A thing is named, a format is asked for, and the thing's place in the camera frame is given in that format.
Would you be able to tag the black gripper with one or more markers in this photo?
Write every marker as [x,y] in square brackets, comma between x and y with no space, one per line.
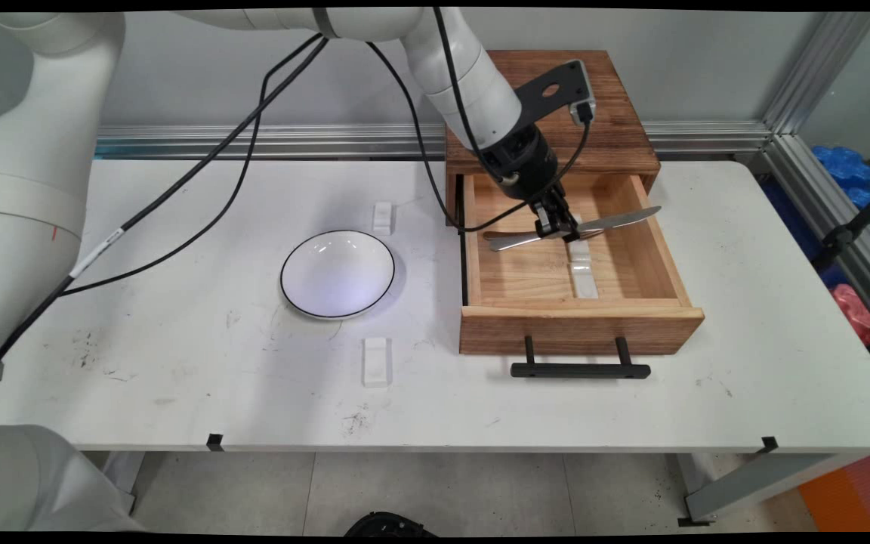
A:
[522,166]

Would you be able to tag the silver metal table knife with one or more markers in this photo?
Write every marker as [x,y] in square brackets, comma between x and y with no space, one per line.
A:
[624,219]

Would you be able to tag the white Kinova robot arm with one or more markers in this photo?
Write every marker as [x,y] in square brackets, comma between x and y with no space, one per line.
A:
[27,189]

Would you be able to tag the white ceramic cutlery rest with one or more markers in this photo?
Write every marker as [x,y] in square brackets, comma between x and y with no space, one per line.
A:
[586,285]
[376,363]
[580,255]
[383,219]

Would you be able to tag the light wooden drawer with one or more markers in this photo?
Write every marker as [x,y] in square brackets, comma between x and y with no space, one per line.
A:
[578,329]

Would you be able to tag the white bowl with black rim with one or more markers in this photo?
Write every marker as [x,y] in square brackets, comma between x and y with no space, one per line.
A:
[337,276]

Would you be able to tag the black stand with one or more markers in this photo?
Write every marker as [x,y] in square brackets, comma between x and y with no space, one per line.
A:
[843,236]

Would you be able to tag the blue plastic bag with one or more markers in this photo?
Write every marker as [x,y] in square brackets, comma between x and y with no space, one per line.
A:
[839,162]

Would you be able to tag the pink plastic bag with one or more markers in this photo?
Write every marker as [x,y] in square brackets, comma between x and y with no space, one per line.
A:
[850,302]

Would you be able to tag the black table edge clip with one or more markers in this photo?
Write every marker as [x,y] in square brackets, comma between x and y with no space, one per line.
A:
[214,443]
[768,444]

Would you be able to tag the white metal table leg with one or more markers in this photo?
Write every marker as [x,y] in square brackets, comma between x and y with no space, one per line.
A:
[121,476]
[767,483]

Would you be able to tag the black floor equipment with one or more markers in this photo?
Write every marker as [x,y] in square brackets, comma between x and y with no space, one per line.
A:
[390,525]

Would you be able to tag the orange box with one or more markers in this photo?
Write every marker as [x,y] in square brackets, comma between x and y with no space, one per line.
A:
[858,491]

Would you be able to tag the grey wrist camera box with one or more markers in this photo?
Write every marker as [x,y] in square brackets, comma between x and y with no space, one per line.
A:
[583,109]

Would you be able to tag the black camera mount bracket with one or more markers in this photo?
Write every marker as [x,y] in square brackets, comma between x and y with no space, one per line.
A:
[537,98]

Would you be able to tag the aluminium frame rail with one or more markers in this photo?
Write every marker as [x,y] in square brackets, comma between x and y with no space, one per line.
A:
[707,140]
[797,162]

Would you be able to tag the aluminium frame post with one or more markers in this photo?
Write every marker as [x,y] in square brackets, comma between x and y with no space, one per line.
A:
[812,68]

